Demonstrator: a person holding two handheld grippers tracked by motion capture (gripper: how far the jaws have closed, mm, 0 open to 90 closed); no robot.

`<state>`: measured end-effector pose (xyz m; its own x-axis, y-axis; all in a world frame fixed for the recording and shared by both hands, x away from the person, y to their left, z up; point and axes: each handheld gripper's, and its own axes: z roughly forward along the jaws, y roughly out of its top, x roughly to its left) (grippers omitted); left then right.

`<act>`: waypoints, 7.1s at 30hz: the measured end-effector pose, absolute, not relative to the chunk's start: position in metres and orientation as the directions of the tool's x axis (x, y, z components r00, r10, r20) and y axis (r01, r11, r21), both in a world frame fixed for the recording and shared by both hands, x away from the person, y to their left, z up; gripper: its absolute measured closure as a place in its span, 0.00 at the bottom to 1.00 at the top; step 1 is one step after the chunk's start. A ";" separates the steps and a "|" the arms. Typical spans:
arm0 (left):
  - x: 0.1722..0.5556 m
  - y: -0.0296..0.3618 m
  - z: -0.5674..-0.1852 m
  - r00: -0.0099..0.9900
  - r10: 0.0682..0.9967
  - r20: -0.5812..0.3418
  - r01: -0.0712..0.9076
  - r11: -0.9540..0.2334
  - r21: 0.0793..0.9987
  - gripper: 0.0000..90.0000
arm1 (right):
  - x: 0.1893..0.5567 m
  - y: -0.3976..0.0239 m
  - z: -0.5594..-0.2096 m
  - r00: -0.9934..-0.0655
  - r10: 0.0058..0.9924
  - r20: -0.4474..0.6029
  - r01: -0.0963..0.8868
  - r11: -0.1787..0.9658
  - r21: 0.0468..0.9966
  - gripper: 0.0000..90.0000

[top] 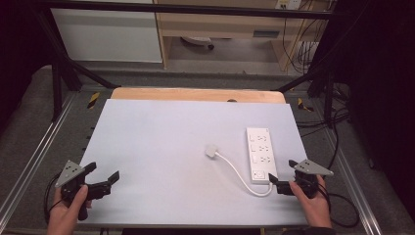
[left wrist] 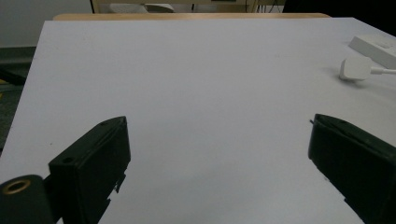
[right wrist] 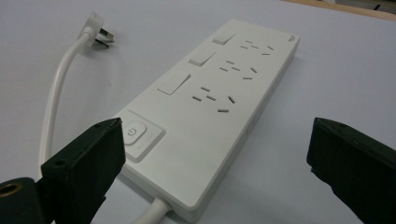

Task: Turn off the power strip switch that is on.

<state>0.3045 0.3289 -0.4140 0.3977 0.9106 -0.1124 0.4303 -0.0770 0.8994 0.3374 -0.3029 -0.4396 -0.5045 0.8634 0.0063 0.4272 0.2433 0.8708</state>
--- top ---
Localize aluminium rail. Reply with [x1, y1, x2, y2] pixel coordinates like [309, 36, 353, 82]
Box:
[321, 127, 384, 235]
[0, 93, 78, 226]

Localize black metal frame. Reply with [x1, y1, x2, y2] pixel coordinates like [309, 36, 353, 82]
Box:
[32, 0, 347, 129]

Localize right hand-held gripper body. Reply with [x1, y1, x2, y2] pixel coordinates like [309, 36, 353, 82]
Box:
[276, 159, 335, 200]

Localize person's left hand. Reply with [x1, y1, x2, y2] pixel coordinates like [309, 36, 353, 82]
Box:
[46, 184, 93, 235]

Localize white table mat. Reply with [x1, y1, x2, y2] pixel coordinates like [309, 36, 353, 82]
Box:
[78, 99, 309, 228]

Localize hanging black cables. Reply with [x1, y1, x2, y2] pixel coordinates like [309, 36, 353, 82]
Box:
[282, 0, 331, 75]

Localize black curtain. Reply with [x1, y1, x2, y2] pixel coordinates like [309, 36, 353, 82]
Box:
[331, 0, 415, 223]
[0, 0, 55, 135]

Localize white power strip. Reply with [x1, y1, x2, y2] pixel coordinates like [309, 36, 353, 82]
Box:
[246, 126, 279, 185]

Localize yellow black tape marker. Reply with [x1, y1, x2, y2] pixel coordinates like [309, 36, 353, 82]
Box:
[86, 91, 101, 110]
[297, 97, 315, 113]

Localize white plug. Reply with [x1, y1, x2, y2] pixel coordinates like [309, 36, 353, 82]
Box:
[205, 144, 219, 159]

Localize chair wheel base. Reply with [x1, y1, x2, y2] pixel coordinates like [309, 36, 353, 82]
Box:
[180, 35, 215, 51]

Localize white power cable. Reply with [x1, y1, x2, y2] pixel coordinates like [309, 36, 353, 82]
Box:
[214, 152, 274, 198]

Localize person's right hand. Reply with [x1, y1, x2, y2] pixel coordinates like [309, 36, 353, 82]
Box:
[288, 175, 334, 229]

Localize white cabinet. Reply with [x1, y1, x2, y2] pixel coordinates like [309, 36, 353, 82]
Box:
[50, 0, 163, 64]

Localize white wall socket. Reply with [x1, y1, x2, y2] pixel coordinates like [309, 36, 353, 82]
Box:
[275, 0, 303, 11]

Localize wooden desk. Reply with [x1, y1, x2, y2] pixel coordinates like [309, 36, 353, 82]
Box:
[153, 0, 331, 72]

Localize black floor cables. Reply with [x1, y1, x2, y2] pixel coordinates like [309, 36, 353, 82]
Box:
[295, 81, 351, 171]

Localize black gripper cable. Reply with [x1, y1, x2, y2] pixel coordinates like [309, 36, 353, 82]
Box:
[43, 173, 64, 225]
[317, 182, 361, 229]

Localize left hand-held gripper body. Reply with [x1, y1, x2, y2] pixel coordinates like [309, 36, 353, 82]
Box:
[54, 160, 113, 222]

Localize wooden table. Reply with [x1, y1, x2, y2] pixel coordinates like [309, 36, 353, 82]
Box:
[110, 86, 287, 105]

